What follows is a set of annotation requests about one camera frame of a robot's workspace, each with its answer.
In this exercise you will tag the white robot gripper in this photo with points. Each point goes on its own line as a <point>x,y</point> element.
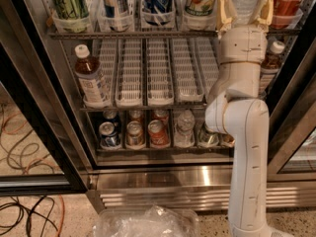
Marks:
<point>243,43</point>

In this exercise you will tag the clear water bottle top shelf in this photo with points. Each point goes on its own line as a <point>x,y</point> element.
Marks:
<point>244,2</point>

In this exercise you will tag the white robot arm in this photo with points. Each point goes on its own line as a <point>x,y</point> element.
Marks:
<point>233,108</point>

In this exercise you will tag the white shelf glide tray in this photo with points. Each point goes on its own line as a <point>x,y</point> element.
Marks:
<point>186,75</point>
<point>129,79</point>
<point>207,63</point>
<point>159,79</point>

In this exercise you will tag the right brown tea bottle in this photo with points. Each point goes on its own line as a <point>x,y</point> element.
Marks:
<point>271,64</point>

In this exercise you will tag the brown tea bottle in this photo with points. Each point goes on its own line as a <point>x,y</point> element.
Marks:
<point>271,64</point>
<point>91,77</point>

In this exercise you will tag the right glass fridge door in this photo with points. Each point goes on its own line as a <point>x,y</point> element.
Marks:
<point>293,147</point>

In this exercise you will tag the glass fridge door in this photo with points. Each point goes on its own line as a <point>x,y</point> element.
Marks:
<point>293,147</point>
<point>40,105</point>

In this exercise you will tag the small clear water bottle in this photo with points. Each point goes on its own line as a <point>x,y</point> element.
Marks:
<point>184,130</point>

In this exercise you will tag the left brown tea bottle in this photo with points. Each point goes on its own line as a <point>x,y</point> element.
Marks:
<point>91,77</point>

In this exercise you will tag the steel fridge base grille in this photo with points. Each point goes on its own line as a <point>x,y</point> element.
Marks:
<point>200,188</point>

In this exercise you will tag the left glass fridge door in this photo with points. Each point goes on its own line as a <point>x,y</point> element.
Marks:
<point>40,105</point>

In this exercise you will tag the red Coca-Cola can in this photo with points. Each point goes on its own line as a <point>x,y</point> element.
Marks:
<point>284,13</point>

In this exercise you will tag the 7UP can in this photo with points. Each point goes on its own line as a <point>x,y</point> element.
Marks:
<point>199,0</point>

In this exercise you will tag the bronze front can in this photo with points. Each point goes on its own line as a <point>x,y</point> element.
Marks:
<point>226,140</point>

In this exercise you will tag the silver green front can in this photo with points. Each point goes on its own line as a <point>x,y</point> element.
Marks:
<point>207,137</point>

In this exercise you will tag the red rear soda can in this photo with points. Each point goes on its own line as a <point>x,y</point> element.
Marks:
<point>162,115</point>

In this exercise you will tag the red soda can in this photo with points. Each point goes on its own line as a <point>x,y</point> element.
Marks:
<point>158,133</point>
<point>162,115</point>

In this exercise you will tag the red front soda can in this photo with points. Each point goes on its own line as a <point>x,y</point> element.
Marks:
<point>158,133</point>

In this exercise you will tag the gold rear soda can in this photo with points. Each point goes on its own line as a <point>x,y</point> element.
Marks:
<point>136,115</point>

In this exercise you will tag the blue rear soda can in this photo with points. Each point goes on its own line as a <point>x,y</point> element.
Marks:
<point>112,116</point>

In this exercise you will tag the blue soda can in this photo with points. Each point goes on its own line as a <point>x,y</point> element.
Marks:
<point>112,116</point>
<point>109,135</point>

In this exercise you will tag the blue front soda can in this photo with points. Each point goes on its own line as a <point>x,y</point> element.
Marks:
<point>109,135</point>

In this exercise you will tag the clear plastic bin with bag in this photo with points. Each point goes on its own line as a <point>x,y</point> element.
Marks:
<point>153,221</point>

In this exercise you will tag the top wire fridge shelf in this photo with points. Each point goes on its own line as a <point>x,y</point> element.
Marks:
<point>154,35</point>

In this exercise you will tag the wire fridge shelf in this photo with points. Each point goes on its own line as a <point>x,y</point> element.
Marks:
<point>154,35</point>
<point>183,105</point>

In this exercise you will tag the middle wire fridge shelf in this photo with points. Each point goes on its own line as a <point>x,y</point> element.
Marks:
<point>183,105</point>

